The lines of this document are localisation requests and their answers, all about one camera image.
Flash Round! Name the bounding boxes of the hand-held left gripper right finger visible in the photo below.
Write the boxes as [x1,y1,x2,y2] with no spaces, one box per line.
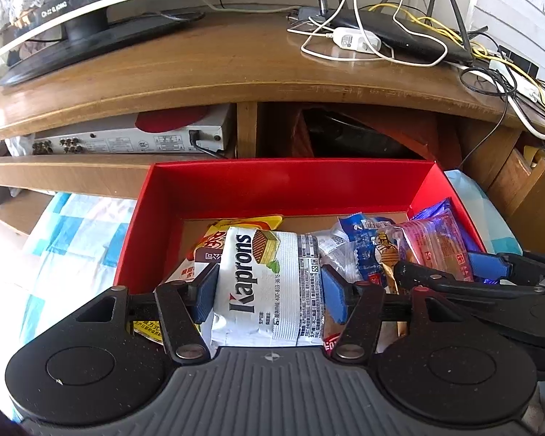
[322,264,466,364]

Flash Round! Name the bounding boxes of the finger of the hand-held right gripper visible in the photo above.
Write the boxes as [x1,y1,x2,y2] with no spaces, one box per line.
[393,260,545,303]
[468,250,545,282]

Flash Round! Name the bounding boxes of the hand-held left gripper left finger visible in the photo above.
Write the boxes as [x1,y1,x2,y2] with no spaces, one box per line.
[75,261,221,366]

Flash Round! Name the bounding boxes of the pink snack packet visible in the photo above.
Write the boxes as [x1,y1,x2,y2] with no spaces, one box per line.
[397,215,475,282]

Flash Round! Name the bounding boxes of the red snack packet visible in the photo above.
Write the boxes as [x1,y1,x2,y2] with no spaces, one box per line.
[324,334,346,357]

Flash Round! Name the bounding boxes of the white wafer packet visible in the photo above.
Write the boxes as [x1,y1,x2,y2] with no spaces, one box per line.
[209,226,328,348]

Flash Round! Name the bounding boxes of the blue snack packet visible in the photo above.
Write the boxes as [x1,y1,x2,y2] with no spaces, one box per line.
[338,213,407,291]

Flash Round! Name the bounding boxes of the purple wafer biscuit packet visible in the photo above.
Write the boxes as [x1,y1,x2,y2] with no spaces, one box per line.
[411,197,457,223]

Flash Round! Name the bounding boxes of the yellow snack packet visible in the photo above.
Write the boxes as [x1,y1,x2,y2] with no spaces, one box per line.
[129,320,164,343]

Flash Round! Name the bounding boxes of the orange snack packet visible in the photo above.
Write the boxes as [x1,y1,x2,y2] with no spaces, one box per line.
[195,215,284,259]

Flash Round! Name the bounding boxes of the red cardboard box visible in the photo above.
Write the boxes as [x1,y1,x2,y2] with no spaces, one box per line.
[113,159,489,296]

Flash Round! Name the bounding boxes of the red round lid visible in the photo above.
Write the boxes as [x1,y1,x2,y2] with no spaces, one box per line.
[134,106,210,133]

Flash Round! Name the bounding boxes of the silver disc player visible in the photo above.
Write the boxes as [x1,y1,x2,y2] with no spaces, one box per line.
[32,104,237,155]

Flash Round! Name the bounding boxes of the white power strip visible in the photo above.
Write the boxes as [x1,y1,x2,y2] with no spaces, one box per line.
[488,57,541,103]

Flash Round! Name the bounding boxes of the black plug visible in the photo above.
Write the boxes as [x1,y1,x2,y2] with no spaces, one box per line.
[497,45,539,73]

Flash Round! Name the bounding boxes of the wooden television stand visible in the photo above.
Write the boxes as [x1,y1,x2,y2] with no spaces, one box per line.
[0,7,545,241]

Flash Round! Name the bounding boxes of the black router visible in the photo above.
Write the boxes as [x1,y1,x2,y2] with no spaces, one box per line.
[295,0,489,64]

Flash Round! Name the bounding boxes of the white power adapter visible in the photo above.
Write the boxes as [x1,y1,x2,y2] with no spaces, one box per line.
[331,27,382,53]

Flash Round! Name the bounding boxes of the black television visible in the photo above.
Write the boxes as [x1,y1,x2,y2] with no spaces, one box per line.
[0,0,310,87]

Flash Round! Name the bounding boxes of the black cable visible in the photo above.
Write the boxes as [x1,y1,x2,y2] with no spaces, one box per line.
[454,68,518,173]

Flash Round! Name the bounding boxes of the thick white cable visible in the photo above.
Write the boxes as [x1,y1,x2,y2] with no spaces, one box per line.
[509,95,545,141]

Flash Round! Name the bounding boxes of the black power cord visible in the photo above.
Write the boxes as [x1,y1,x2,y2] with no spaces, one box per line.
[188,129,230,160]

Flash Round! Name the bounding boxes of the yellow cable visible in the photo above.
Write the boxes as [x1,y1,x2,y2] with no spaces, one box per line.
[368,4,545,164]

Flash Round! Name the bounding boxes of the thin white cable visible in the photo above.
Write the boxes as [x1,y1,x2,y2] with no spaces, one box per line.
[286,0,446,66]

